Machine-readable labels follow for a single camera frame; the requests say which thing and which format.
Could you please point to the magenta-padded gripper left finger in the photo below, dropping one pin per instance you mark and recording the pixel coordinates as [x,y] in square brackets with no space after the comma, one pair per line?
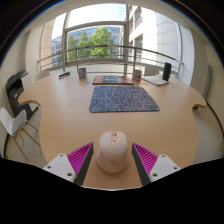
[63,165]

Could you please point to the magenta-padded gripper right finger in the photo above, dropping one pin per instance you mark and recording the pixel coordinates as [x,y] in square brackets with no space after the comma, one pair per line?
[160,166]

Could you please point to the white computer mouse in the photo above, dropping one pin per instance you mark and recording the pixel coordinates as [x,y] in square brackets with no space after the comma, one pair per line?
[112,151]

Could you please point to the dark blue patterned mouse pad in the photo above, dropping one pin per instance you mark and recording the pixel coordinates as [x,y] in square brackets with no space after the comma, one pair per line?
[123,98]

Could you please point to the white chair with wooden legs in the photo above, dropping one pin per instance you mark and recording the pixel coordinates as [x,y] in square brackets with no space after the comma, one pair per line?
[12,122]

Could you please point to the open white book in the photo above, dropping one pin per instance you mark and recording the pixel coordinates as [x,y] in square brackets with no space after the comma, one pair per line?
[155,80]

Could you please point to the black printer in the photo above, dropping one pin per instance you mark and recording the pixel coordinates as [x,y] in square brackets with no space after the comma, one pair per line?
[16,91]

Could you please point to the small dark blue box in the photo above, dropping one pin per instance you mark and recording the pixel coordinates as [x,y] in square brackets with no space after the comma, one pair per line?
[64,75]

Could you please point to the printed tin can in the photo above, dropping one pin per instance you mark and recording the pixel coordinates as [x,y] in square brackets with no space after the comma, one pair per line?
[82,73]
[137,75]

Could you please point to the black cylinder speaker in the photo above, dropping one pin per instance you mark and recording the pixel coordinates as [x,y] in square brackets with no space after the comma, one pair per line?
[166,71]

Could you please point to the red and blue magazine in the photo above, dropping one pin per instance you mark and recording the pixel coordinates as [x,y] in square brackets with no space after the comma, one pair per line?
[112,80]

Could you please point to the metal balcony railing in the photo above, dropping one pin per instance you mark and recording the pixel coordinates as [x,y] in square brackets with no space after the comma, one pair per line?
[100,47]

